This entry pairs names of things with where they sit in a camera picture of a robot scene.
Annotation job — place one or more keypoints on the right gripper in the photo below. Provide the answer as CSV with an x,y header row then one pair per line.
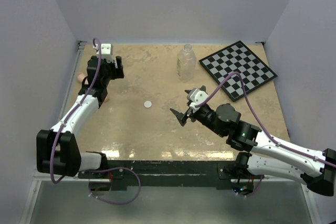
x,y
182,117

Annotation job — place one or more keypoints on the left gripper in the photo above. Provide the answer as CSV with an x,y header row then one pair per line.
x,y
117,72

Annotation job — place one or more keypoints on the white bottle cap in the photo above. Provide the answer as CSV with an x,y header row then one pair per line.
x,y
147,104

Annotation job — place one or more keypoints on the large clear plastic bottle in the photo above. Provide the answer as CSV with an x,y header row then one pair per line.
x,y
186,62

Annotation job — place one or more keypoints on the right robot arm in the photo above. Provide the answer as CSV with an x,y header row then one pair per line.
x,y
262,153

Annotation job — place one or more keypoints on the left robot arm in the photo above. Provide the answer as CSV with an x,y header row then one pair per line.
x,y
57,149

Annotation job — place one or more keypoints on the black white chessboard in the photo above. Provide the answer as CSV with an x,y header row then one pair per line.
x,y
237,57

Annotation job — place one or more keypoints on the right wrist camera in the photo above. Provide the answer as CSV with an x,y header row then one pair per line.
x,y
196,99

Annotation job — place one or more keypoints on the peach wooden handle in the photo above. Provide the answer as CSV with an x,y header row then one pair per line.
x,y
81,76

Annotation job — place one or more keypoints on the black front table rail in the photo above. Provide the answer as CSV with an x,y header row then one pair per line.
x,y
216,174

